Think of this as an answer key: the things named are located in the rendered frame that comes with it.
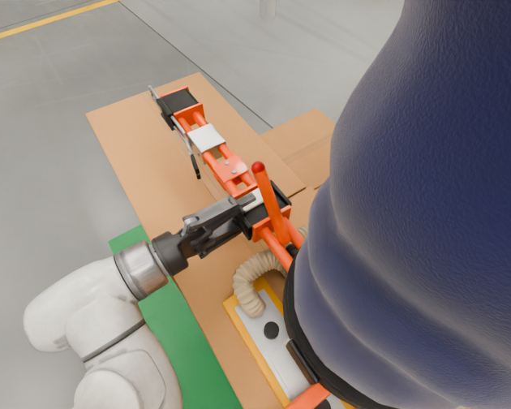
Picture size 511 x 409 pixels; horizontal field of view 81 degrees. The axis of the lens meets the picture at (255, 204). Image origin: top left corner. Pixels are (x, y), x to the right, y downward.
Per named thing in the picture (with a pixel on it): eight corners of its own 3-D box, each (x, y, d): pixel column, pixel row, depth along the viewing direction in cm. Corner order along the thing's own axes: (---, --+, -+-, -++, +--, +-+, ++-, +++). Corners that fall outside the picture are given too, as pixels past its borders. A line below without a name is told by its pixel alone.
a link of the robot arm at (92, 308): (119, 252, 56) (153, 314, 55) (32, 299, 52) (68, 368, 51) (105, 247, 46) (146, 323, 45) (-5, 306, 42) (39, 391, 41)
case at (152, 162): (291, 251, 111) (307, 186, 78) (194, 312, 99) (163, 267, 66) (212, 150, 139) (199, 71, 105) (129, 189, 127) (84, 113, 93)
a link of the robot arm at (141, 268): (128, 265, 57) (157, 249, 59) (147, 306, 53) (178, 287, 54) (108, 245, 49) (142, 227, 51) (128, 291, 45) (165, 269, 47)
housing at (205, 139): (229, 154, 70) (227, 139, 66) (203, 166, 67) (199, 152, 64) (213, 135, 73) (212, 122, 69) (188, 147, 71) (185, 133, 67)
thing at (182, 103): (205, 119, 75) (203, 103, 71) (178, 131, 73) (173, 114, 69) (190, 101, 79) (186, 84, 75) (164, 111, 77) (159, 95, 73)
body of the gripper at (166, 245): (143, 232, 51) (191, 206, 53) (157, 252, 58) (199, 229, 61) (161, 267, 47) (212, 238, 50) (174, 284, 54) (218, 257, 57)
